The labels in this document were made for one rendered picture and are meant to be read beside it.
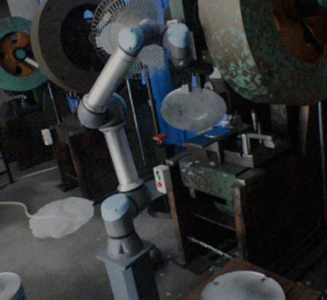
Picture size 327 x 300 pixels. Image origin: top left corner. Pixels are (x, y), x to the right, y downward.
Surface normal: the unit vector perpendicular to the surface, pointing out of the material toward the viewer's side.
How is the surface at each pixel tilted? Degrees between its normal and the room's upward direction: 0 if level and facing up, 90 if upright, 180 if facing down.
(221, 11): 92
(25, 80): 90
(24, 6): 90
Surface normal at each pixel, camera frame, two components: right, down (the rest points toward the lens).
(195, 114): -0.04, 0.80
